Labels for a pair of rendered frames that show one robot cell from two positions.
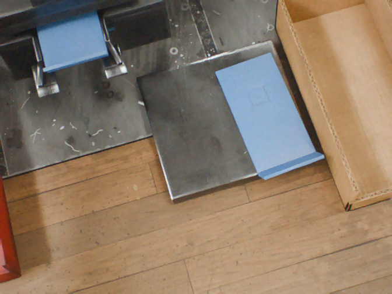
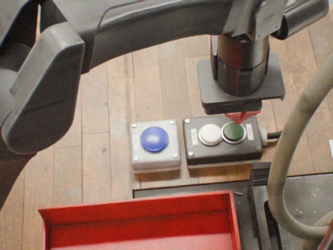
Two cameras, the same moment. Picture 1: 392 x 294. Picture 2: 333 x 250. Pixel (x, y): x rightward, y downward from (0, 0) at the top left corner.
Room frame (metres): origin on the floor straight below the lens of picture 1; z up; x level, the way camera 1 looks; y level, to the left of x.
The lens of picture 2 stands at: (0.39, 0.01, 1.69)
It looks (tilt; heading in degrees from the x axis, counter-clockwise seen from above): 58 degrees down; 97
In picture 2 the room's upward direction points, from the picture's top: 4 degrees counter-clockwise
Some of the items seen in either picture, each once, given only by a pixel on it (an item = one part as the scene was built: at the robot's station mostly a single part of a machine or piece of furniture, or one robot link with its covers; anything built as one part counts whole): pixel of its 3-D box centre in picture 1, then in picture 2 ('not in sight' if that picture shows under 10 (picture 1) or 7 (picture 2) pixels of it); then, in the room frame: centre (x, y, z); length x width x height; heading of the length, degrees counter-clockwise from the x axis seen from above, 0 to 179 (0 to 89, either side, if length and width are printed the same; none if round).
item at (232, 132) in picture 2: not in sight; (233, 134); (0.43, 0.47, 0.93); 0.03 x 0.03 x 0.02
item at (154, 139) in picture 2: not in sight; (154, 141); (0.32, 0.45, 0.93); 0.04 x 0.04 x 0.02
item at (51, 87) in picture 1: (42, 66); not in sight; (0.41, 0.16, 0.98); 0.07 x 0.02 x 0.01; 8
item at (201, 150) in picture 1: (223, 119); not in sight; (0.34, -0.04, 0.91); 0.17 x 0.16 x 0.02; 98
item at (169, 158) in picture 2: not in sight; (155, 150); (0.32, 0.45, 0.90); 0.07 x 0.07 x 0.06; 8
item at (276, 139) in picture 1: (267, 113); not in sight; (0.33, -0.09, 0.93); 0.15 x 0.07 x 0.03; 12
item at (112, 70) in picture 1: (109, 47); not in sight; (0.42, 0.08, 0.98); 0.07 x 0.02 x 0.01; 8
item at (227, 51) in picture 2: not in sight; (247, 33); (0.43, 0.47, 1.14); 0.07 x 0.06 x 0.07; 36
